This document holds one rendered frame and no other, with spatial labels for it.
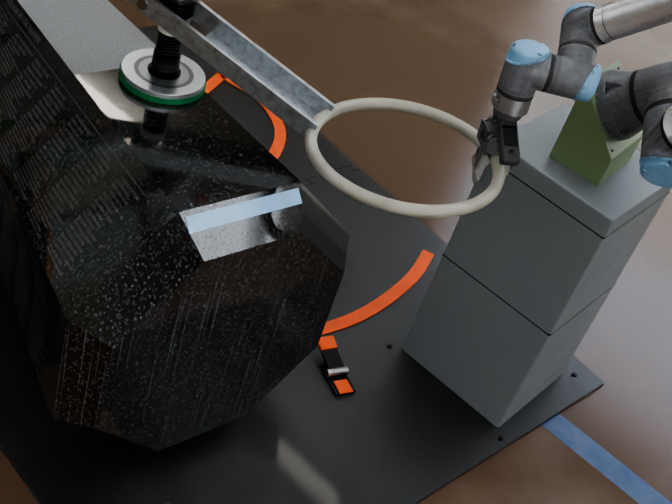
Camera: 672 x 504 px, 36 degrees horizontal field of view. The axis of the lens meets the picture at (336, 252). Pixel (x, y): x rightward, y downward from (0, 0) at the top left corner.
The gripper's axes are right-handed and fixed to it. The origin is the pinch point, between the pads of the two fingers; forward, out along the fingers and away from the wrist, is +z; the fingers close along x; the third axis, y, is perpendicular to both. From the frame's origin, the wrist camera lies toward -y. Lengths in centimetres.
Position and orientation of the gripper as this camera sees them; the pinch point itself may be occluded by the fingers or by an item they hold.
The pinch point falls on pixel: (487, 182)
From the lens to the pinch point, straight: 262.1
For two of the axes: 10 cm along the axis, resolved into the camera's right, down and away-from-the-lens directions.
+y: -1.6, -6.3, 7.6
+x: -9.7, -0.5, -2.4
